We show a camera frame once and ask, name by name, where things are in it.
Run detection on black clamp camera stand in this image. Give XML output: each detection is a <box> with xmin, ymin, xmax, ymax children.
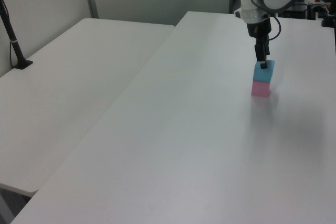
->
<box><xmin>321</xmin><ymin>0</ymin><xmax>336</xmax><ymax>28</ymax></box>

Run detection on black equipment box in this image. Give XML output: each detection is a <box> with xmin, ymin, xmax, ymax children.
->
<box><xmin>282</xmin><ymin>3</ymin><xmax>308</xmax><ymax>19</ymax></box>

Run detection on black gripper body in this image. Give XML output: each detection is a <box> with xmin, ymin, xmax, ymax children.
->
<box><xmin>246</xmin><ymin>19</ymin><xmax>272</xmax><ymax>42</ymax></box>

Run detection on blue cube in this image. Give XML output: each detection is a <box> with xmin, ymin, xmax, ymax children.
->
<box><xmin>252</xmin><ymin>60</ymin><xmax>276</xmax><ymax>84</ymax></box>

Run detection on pink cube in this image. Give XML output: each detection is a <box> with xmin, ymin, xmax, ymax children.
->
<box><xmin>250</xmin><ymin>80</ymin><xmax>271</xmax><ymax>97</ymax></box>

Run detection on black pole with base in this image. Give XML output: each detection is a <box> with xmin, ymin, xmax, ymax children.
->
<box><xmin>0</xmin><ymin>0</ymin><xmax>34</xmax><ymax>70</ymax></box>

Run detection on white side table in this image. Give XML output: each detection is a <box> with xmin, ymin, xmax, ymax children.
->
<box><xmin>0</xmin><ymin>17</ymin><xmax>176</xmax><ymax>197</ymax></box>

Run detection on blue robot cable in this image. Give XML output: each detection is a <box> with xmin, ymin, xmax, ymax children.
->
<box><xmin>250</xmin><ymin>0</ymin><xmax>282</xmax><ymax>41</ymax></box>

